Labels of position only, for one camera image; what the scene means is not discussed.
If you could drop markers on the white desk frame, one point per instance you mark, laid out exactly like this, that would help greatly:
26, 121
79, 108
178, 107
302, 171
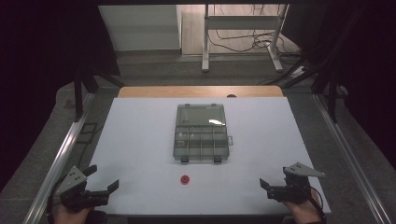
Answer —
243, 22

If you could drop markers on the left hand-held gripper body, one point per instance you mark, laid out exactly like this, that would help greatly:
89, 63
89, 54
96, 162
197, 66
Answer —
72, 179

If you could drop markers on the white power strip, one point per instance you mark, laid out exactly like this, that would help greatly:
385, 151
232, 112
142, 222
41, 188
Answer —
298, 72

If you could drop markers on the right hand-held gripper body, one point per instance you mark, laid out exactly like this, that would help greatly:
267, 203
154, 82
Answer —
303, 170

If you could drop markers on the black metal stand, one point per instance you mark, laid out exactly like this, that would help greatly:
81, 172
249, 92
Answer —
333, 90
79, 93

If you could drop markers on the person's left hand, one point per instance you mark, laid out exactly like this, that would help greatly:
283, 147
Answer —
67, 216

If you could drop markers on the aluminium rail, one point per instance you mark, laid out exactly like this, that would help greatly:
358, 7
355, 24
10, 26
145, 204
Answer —
348, 161
59, 165

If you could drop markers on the clear grey compartment box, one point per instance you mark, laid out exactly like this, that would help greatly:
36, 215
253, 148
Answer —
201, 133

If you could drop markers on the small red round part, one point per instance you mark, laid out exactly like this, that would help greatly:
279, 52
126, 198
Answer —
185, 179

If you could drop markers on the white board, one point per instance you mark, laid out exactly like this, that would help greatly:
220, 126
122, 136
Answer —
140, 161

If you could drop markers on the person's right hand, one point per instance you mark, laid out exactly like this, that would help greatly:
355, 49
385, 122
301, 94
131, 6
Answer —
302, 212

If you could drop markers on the white cabinet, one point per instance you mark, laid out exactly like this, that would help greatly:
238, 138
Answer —
140, 28

